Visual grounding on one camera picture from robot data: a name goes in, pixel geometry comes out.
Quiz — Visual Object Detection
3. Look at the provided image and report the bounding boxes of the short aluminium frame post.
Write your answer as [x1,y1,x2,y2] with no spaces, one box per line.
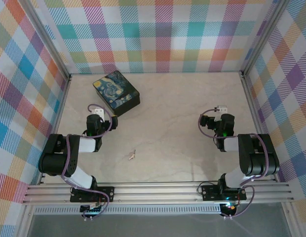
[281,202,301,237]
[16,204,37,237]

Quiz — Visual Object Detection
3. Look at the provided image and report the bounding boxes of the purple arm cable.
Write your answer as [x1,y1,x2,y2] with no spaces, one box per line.
[61,103,114,221]
[197,108,270,220]

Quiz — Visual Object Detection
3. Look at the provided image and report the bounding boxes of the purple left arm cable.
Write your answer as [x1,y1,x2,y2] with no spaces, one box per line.
[61,103,114,221]

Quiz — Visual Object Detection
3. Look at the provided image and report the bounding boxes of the aluminium side floor rail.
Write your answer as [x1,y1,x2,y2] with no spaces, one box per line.
[38,74,73,186]
[241,72,278,183]

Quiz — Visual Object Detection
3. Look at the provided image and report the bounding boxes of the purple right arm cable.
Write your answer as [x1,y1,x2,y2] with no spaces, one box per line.
[197,108,270,220]

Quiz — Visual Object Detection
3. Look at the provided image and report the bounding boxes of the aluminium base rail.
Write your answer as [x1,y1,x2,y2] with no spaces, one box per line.
[21,181,295,205]

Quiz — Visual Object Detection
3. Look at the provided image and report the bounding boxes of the starry night print black box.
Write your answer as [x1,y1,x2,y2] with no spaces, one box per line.
[92,70,141,117]

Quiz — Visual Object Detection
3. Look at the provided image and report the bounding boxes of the grey slotted cable duct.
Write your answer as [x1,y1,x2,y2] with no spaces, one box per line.
[34,203,223,215]

